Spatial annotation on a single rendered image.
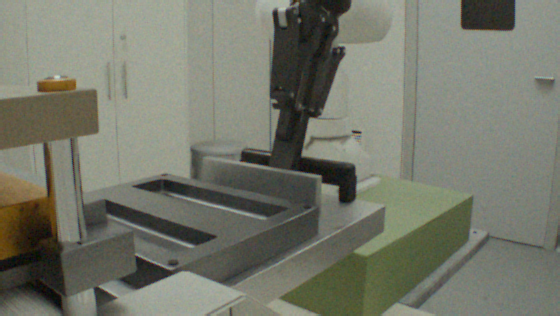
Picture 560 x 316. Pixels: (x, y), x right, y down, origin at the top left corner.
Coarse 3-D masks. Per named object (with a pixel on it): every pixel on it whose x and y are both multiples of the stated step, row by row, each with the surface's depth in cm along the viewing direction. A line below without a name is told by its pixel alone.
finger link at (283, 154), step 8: (296, 112) 54; (304, 112) 54; (296, 120) 54; (296, 128) 54; (296, 136) 54; (280, 144) 55; (288, 144) 54; (296, 144) 53; (272, 152) 55; (280, 152) 54; (288, 152) 54; (296, 152) 54; (272, 160) 55; (280, 160) 54; (288, 160) 54; (288, 168) 53
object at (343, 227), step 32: (224, 160) 54; (256, 192) 51; (288, 192) 49; (320, 192) 47; (320, 224) 46; (352, 224) 46; (384, 224) 52; (288, 256) 38; (320, 256) 42; (96, 288) 33; (128, 288) 32; (256, 288) 35; (288, 288) 39
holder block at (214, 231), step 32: (96, 192) 46; (128, 192) 46; (160, 192) 52; (192, 192) 49; (224, 192) 47; (128, 224) 42; (160, 224) 40; (192, 224) 38; (224, 224) 38; (256, 224) 38; (288, 224) 39; (160, 256) 32; (192, 256) 32; (224, 256) 34; (256, 256) 36
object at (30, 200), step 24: (0, 192) 23; (24, 192) 23; (0, 216) 20; (24, 216) 21; (48, 216) 22; (0, 240) 21; (24, 240) 22; (0, 264) 21; (24, 264) 22; (0, 288) 21
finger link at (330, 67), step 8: (344, 48) 60; (336, 56) 59; (328, 64) 59; (336, 64) 59; (328, 72) 58; (320, 80) 58; (328, 80) 58; (320, 88) 58; (328, 88) 58; (320, 96) 57; (328, 96) 58; (320, 104) 57; (320, 112) 57
